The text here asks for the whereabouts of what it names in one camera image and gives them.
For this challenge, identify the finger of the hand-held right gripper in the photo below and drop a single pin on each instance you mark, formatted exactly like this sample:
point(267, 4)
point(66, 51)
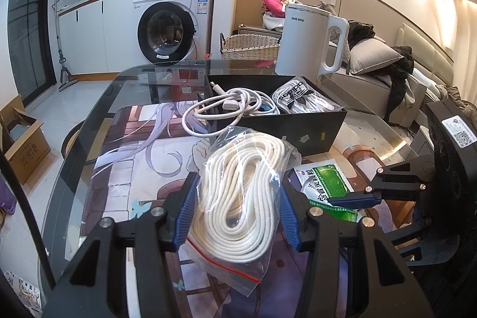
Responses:
point(354, 200)
point(410, 238)

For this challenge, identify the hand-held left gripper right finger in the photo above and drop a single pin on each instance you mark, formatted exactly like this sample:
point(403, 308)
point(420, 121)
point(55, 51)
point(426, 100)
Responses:
point(289, 217)

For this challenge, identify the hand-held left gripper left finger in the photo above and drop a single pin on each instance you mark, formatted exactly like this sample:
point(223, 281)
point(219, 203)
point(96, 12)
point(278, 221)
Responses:
point(186, 213)

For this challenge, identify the green medicine packet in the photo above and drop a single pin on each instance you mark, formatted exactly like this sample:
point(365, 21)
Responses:
point(328, 180)

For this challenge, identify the black cardboard box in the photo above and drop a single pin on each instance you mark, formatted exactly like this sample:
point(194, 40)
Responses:
point(316, 131)

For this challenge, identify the white socks plastic pack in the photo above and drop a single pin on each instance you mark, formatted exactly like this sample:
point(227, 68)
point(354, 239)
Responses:
point(302, 96)

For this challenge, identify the printed desk mat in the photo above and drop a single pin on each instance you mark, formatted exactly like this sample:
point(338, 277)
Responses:
point(141, 161)

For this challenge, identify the black jacket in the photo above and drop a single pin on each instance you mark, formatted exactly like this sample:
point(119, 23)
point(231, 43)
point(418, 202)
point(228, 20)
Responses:
point(400, 83)

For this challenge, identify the grey sofa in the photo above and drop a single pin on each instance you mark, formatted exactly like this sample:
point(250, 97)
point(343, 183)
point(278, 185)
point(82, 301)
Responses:
point(365, 87)

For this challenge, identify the grey pillow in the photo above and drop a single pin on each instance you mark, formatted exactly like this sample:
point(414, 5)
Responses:
point(372, 57)

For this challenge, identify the dark clothing pile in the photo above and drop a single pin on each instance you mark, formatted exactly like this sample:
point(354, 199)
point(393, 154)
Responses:
point(361, 33)

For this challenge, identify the brown cardboard box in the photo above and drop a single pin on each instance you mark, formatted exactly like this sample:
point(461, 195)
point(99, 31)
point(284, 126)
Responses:
point(26, 154)

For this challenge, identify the white electric kettle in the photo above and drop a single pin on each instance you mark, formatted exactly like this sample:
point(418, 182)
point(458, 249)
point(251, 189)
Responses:
point(298, 38)

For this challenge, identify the wicker basket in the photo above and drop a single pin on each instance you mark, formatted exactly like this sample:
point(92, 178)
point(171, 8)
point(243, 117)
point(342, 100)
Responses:
point(249, 48)

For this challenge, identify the flat mop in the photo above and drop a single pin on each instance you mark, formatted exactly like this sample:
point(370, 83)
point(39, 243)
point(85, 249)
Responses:
point(66, 79)

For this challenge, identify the white sneaker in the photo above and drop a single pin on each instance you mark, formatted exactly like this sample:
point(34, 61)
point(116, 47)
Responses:
point(24, 292)

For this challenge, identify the grey bedside table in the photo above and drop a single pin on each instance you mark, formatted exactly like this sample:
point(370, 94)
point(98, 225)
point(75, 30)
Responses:
point(253, 30)

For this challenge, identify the white washing machine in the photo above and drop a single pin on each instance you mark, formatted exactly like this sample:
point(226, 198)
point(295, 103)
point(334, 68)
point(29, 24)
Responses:
point(193, 20)

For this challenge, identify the white counter cabinet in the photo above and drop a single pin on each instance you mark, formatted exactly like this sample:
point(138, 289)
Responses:
point(93, 35)

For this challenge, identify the pink cloth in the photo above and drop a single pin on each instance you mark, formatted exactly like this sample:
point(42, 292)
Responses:
point(274, 4)

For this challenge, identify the glass balcony door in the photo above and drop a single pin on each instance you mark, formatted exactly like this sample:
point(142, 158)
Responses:
point(33, 23)

